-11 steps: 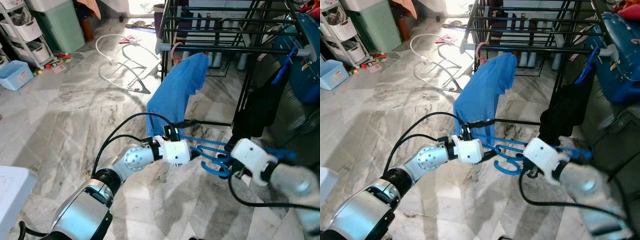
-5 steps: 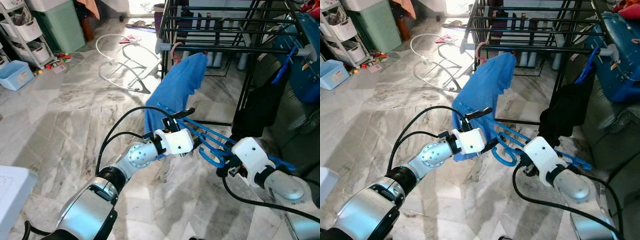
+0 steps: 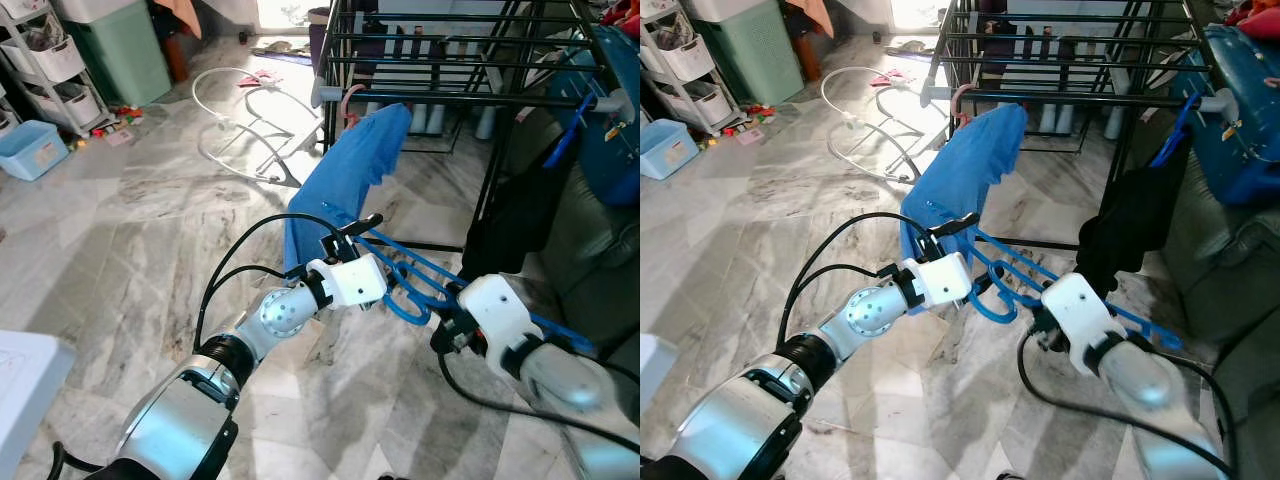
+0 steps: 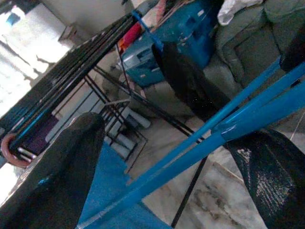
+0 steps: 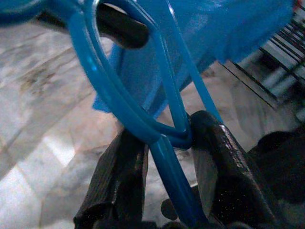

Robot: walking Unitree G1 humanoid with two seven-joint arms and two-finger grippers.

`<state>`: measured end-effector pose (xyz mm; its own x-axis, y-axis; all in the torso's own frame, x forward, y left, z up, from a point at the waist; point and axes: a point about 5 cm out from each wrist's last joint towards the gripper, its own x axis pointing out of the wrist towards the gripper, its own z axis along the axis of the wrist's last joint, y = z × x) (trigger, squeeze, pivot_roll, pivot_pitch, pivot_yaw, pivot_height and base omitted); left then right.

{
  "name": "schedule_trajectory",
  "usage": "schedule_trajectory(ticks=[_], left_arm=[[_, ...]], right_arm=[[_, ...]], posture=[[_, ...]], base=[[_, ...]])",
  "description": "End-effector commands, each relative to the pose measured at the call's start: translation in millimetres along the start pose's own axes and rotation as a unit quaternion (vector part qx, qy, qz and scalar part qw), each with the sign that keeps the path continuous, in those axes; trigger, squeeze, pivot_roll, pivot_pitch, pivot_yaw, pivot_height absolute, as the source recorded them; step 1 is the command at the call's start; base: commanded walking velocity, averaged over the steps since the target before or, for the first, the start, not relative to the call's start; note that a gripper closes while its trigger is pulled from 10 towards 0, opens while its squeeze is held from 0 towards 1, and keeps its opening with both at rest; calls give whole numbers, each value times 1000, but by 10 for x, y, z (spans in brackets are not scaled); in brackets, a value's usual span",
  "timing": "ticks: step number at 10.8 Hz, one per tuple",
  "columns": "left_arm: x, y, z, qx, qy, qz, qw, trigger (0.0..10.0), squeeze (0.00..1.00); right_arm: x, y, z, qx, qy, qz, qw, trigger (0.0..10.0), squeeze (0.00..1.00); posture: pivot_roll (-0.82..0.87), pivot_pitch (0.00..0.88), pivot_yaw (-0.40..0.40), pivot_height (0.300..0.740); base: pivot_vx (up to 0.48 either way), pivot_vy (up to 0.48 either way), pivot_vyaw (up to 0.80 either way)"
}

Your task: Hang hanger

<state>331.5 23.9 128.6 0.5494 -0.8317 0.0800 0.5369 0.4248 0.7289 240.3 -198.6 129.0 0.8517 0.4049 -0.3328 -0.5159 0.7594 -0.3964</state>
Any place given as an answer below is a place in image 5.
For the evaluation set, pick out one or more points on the black garment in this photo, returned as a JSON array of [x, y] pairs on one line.
[[281, 164]]

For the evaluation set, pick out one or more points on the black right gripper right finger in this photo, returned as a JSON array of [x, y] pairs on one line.
[[228, 186]]

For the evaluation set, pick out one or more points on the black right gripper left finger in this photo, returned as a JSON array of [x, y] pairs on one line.
[[114, 181]]

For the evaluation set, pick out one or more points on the blue plastic clothes hanger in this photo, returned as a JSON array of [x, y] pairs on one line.
[[104, 88]]

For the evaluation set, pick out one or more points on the bright blue garment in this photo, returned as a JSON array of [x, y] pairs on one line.
[[214, 28]]

